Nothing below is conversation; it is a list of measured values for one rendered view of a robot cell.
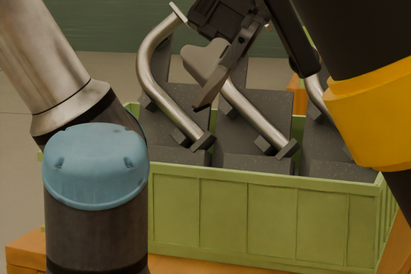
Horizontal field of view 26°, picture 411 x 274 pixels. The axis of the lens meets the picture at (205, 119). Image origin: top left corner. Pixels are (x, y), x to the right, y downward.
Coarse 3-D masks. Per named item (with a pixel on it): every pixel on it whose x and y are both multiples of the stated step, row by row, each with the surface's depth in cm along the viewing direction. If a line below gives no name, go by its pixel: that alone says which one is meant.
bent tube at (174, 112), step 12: (180, 12) 179; (168, 24) 180; (180, 24) 181; (156, 36) 180; (144, 48) 180; (144, 60) 180; (144, 72) 179; (144, 84) 179; (156, 84) 179; (156, 96) 178; (168, 96) 178; (168, 108) 177; (180, 108) 177; (180, 120) 176; (192, 120) 176; (192, 132) 175
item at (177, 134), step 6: (144, 96) 178; (144, 102) 177; (150, 102) 177; (150, 108) 180; (156, 108) 182; (198, 126) 178; (174, 132) 175; (180, 132) 174; (174, 138) 175; (180, 138) 174; (186, 138) 174; (180, 144) 175; (186, 144) 177
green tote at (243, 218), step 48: (192, 192) 154; (240, 192) 151; (288, 192) 148; (336, 192) 145; (384, 192) 153; (192, 240) 156; (240, 240) 153; (288, 240) 150; (336, 240) 147; (384, 240) 158
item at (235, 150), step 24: (240, 72) 178; (264, 96) 177; (288, 96) 175; (240, 120) 177; (288, 120) 175; (216, 144) 177; (240, 144) 176; (240, 168) 170; (264, 168) 168; (288, 168) 167
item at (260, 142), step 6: (222, 102) 172; (222, 108) 172; (228, 108) 172; (228, 114) 173; (234, 114) 176; (258, 138) 170; (264, 138) 173; (258, 144) 169; (264, 144) 169; (270, 144) 173; (264, 150) 169; (270, 150) 172
